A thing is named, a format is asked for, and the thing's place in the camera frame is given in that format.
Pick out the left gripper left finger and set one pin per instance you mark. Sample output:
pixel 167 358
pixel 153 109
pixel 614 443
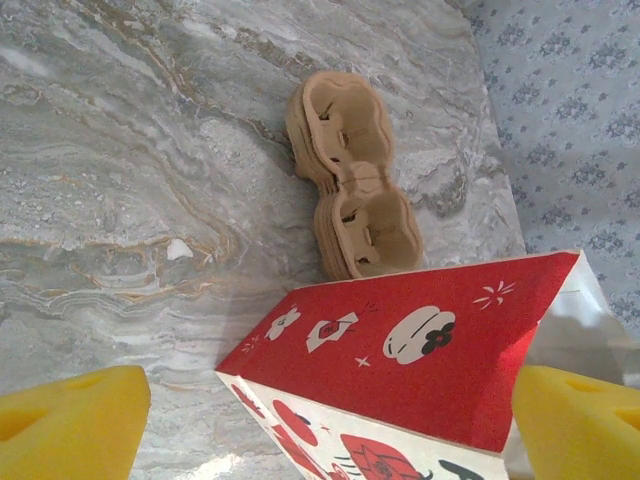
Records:
pixel 70 430

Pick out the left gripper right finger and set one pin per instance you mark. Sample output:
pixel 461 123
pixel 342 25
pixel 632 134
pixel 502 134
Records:
pixel 580 430

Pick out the red white paper bag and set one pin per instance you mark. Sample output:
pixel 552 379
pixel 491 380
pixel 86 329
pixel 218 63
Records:
pixel 425 375

